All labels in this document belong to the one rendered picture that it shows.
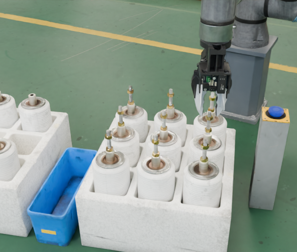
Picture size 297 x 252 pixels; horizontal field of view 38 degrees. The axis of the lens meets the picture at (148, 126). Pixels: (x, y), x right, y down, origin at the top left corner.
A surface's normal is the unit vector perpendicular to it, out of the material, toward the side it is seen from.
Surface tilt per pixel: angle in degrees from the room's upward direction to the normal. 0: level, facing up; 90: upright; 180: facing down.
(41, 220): 92
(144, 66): 0
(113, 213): 90
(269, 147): 90
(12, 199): 90
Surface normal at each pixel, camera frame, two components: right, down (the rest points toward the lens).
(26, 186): 0.98, 0.10
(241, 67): -0.46, 0.49
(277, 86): -0.01, -0.84
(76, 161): -0.22, 0.51
